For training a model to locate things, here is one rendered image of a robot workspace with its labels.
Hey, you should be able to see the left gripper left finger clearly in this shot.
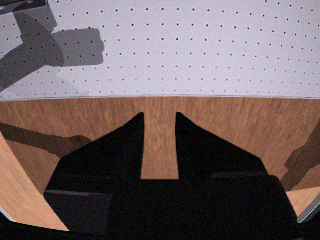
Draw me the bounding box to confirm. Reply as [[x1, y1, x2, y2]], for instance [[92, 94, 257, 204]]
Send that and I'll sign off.
[[52, 112, 145, 179]]

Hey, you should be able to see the grey perforated base plate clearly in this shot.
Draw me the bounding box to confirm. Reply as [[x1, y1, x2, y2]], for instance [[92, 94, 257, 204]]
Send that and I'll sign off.
[[0, 0, 320, 101]]

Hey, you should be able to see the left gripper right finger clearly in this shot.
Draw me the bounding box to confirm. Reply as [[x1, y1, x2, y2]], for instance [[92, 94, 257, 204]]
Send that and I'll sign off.
[[175, 112, 269, 179]]

